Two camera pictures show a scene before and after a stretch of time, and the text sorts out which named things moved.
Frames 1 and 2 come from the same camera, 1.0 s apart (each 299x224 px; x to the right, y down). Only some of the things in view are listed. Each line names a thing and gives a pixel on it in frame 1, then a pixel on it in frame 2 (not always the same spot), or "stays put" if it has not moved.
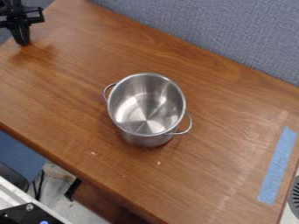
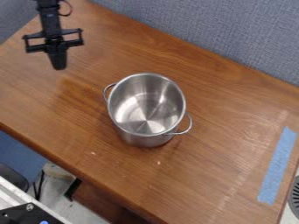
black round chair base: (14, 177) stays put
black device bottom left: (27, 213) stays put
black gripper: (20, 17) → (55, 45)
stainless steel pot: (146, 109) stays put
